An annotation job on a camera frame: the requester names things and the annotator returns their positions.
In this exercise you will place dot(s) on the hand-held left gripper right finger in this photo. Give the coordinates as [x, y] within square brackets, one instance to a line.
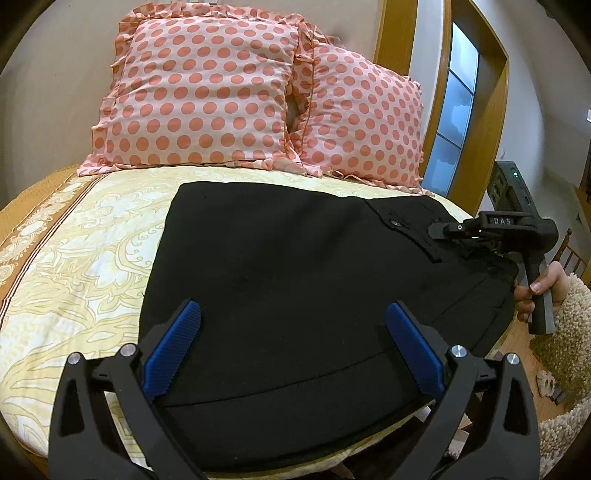
[415, 350]

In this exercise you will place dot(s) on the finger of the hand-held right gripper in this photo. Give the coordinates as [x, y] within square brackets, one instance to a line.
[444, 228]

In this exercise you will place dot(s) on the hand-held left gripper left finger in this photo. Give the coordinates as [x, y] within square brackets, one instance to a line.
[173, 346]

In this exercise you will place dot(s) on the black pants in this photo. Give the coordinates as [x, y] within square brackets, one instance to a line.
[300, 277]

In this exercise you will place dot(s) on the person's right forearm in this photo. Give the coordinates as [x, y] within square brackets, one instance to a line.
[572, 332]

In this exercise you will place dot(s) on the person's right hand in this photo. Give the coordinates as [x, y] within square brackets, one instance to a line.
[549, 279]

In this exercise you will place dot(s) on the wooden chair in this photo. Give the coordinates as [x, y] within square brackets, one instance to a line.
[575, 258]

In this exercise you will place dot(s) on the yellow patterned bed blanket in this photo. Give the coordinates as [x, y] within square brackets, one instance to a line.
[92, 277]

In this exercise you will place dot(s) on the glass window panes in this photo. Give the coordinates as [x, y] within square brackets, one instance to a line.
[455, 101]

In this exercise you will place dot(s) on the pink polka dot pillow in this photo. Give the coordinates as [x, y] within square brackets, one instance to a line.
[364, 115]
[203, 92]

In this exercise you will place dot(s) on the brown patterned slipper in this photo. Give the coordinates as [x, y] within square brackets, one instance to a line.
[549, 385]

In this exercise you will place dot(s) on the person's fuzzy beige jacket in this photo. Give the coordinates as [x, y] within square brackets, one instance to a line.
[568, 443]

